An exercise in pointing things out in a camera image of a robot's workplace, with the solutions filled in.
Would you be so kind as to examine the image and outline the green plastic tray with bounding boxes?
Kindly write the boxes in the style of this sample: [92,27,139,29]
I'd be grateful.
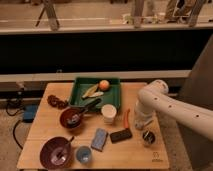
[69,77,121,111]

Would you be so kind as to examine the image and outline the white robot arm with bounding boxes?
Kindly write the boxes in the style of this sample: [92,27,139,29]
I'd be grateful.
[134,80,213,141]

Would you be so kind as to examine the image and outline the small metal cup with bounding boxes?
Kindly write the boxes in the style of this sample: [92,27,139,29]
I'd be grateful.
[142,131,156,147]

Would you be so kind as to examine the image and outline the black handled spoon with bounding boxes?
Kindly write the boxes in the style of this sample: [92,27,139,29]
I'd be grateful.
[66,97,102,126]

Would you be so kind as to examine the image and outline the yellow corn cob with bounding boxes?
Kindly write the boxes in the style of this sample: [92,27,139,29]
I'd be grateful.
[82,84,98,99]

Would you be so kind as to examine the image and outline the blue plastic cup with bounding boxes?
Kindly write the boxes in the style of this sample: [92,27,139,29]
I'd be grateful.
[76,146,92,164]

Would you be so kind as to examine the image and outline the dark red bowl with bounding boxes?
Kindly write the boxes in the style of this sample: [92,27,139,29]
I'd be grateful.
[59,108,83,129]

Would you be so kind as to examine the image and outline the white paper cup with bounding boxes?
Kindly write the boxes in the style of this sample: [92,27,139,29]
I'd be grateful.
[101,104,117,124]

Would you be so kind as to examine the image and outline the brown grape bunch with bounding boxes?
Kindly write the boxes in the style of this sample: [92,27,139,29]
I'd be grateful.
[47,95,68,110]

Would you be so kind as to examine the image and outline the black rectangular block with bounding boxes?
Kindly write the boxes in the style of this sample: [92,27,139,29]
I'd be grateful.
[110,128,132,143]

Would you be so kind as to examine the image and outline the orange carrot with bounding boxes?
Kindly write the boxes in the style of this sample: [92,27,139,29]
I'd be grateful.
[123,109,130,128]

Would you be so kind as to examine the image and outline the black cable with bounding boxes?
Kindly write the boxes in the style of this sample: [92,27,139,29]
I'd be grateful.
[5,96,26,150]

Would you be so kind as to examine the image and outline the orange fruit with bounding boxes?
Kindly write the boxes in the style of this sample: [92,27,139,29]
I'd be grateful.
[99,80,110,91]

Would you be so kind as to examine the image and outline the blue power box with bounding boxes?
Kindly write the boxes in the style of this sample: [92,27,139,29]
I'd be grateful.
[23,105,38,123]

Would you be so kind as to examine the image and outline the blue sponge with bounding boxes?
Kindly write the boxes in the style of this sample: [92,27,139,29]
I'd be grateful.
[91,128,108,152]

